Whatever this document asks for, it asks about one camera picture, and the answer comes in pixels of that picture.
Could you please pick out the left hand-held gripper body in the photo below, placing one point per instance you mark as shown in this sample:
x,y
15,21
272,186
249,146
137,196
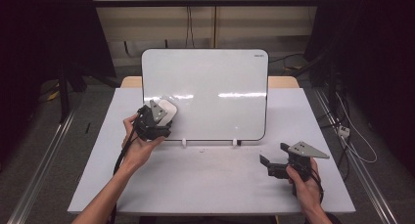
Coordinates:
x,y
148,127

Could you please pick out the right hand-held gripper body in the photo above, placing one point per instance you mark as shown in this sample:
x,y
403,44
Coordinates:
x,y
303,152

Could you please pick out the white whiteboard eraser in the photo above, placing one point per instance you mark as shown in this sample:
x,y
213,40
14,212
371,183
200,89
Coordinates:
x,y
169,110

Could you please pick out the person's left hand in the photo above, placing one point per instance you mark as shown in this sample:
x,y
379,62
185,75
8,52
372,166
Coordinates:
x,y
137,150

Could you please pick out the person's right hand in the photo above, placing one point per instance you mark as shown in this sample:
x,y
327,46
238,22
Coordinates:
x,y
308,191

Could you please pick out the white whiteboard foot clip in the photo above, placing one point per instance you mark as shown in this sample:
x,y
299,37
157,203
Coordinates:
x,y
184,142
235,142

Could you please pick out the white power strip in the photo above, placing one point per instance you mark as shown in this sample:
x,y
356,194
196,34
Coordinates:
x,y
344,131

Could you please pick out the wooden table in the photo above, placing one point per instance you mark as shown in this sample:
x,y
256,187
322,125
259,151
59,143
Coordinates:
x,y
130,82

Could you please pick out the black marker pen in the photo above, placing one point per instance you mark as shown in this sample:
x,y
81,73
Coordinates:
x,y
87,127

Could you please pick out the white whiteboard with black rim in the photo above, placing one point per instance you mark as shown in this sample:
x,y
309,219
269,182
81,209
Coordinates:
x,y
215,87

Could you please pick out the black metal stand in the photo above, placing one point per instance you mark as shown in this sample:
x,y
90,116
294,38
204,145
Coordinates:
x,y
63,93

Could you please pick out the black curtain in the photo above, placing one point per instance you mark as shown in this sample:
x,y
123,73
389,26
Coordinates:
x,y
375,54
39,48

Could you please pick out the black horizontal bar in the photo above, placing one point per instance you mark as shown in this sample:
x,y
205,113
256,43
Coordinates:
x,y
147,2

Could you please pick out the metal floor rail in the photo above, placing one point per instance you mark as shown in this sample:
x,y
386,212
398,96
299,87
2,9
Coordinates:
x,y
42,165
365,181

